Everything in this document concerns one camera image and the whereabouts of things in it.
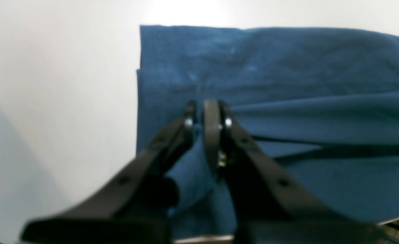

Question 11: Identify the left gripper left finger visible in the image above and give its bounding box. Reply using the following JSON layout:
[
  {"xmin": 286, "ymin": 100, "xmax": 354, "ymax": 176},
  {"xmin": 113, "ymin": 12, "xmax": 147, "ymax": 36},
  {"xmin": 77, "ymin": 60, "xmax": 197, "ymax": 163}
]
[{"xmin": 20, "ymin": 101, "xmax": 196, "ymax": 244}]

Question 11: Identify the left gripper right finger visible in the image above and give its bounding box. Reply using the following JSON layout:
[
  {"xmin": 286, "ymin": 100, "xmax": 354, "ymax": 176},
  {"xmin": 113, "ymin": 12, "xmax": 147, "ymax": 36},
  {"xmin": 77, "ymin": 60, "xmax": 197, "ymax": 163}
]
[{"xmin": 203, "ymin": 99, "xmax": 388, "ymax": 244}]

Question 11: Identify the dark blue t-shirt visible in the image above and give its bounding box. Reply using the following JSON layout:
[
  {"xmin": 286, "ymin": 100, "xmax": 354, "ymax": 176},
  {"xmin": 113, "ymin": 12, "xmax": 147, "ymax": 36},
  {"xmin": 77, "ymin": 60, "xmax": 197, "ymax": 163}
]
[{"xmin": 136, "ymin": 26, "xmax": 399, "ymax": 223}]

